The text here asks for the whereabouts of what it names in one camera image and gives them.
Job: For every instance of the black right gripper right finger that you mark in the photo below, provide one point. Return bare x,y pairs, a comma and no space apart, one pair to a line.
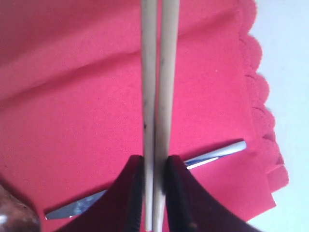
190,208

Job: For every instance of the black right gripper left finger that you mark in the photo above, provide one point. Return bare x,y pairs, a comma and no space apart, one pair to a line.
120,208

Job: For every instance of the silver table knife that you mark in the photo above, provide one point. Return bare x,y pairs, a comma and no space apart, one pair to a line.
79,206

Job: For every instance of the red scalloped placemat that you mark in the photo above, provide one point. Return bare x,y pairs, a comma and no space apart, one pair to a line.
70,99

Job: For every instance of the wooden chopstick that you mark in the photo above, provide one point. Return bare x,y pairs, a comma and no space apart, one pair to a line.
168,48
148,62

